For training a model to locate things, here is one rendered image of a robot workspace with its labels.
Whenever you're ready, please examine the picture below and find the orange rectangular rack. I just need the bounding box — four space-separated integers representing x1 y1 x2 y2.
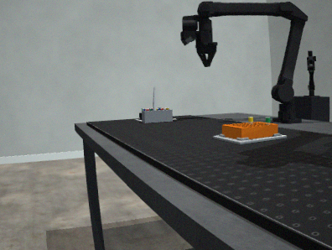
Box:
222 122 278 139

